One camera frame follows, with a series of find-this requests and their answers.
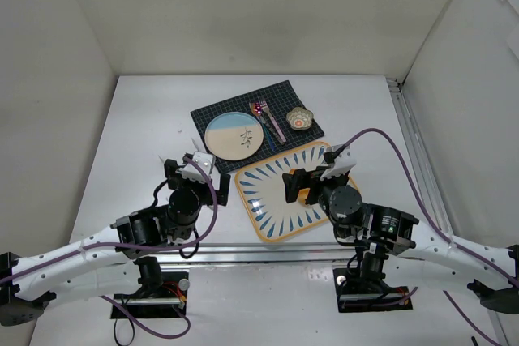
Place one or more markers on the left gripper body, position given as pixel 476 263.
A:
pixel 215 188

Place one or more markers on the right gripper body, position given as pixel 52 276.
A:
pixel 306 180

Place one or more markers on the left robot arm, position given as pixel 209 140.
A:
pixel 121 258

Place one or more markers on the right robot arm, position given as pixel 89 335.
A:
pixel 393 247

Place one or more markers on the rectangular tray blue leaf pattern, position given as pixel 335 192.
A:
pixel 262 190

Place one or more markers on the round blue beige plate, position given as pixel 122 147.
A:
pixel 233 136

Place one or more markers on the dark checked placemat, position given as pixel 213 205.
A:
pixel 281 98

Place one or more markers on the small flower-shaped dish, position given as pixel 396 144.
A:
pixel 299 118

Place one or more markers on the iridescent spoon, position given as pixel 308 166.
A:
pixel 263 127

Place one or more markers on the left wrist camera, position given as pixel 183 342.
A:
pixel 198 167

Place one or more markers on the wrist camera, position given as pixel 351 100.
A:
pixel 337 166
pixel 198 167

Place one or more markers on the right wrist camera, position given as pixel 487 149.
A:
pixel 337 166

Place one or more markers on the table knife dark handle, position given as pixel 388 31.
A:
pixel 268 125

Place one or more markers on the fork with pink handle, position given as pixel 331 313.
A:
pixel 266 110

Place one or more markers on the aluminium frame rail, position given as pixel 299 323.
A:
pixel 412 143

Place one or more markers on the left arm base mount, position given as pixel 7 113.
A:
pixel 160 293

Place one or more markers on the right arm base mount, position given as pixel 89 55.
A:
pixel 354 295

